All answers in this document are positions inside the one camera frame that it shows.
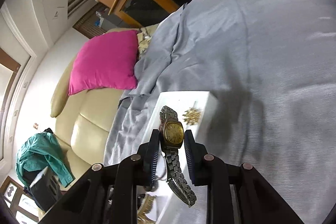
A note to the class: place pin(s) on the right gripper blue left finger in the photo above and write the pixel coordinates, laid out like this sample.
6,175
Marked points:
149,153

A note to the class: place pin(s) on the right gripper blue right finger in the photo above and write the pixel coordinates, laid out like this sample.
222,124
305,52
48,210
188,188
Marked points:
195,153

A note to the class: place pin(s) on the gold face metal wristwatch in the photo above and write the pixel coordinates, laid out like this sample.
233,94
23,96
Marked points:
172,137

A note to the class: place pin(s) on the gold cluster brooch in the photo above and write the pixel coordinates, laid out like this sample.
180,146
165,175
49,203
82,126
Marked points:
192,116

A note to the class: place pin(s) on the cream plastic hair claw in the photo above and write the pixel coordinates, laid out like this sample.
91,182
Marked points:
144,209

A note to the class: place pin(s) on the white organizer box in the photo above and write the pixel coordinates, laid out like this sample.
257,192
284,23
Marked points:
167,207

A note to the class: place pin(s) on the beige leather sofa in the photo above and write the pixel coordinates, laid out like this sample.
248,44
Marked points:
83,120

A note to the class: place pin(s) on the magenta pillow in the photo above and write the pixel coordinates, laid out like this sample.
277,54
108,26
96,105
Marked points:
106,61

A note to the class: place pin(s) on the teal shirt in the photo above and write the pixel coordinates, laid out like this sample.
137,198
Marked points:
40,151

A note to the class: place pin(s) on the grey bed blanket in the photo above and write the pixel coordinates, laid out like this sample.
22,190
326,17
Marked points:
271,65

